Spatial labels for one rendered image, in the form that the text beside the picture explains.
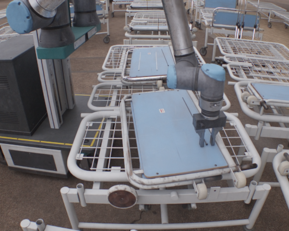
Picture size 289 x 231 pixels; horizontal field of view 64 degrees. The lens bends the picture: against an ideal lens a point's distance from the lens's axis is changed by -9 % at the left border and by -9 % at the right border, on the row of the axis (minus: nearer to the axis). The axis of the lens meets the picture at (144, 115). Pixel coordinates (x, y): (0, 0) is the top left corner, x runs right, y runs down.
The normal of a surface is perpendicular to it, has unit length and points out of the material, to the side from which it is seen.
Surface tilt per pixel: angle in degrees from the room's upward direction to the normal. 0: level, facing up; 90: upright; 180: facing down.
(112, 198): 90
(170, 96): 3
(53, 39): 70
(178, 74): 52
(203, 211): 0
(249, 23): 90
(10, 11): 92
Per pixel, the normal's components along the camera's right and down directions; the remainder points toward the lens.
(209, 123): 0.11, 0.52
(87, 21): 0.27, 0.18
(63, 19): 0.80, 0.31
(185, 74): -0.26, -0.14
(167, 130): -0.05, -0.85
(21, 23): -0.36, 0.52
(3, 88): -0.11, 0.52
